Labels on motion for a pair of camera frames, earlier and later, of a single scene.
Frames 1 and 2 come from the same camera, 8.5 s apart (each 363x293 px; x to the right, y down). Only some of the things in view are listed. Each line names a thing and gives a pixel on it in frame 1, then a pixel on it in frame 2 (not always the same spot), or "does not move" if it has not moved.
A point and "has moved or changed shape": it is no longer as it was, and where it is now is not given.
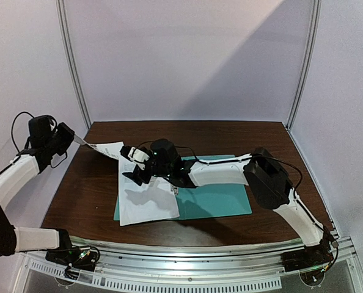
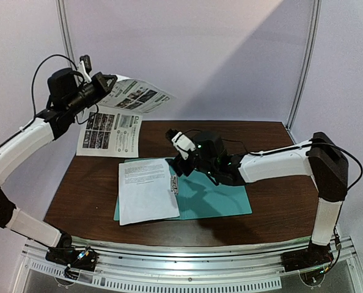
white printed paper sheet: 154,200 does not move
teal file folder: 205,201 does not move
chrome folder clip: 175,189 does not move
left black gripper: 69,133 to 105,90
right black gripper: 143,170 to 180,165
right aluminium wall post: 316,23 does not move
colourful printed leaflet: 111,149 has moved or changed shape
